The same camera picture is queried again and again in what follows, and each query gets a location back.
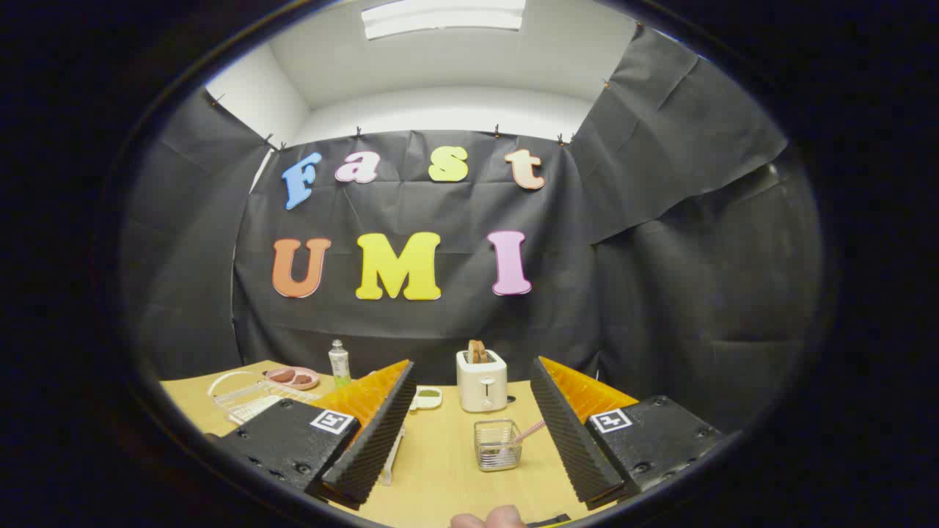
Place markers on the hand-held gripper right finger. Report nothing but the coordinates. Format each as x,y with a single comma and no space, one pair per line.
572,440

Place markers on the black backdrop cloth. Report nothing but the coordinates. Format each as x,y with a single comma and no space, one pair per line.
440,330

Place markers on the small white divided dish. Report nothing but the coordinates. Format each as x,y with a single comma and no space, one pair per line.
427,398

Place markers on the bread slice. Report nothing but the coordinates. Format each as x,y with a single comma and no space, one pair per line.
477,352

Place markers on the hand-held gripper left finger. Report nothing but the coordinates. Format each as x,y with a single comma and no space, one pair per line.
378,440

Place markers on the pink plate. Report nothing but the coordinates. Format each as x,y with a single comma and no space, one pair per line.
290,386

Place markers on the clear bottle with green label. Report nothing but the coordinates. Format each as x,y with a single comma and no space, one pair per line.
339,363

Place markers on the ceiling light panel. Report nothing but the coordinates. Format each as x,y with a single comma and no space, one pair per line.
440,16

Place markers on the white toaster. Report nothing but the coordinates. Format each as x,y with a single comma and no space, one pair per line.
481,385

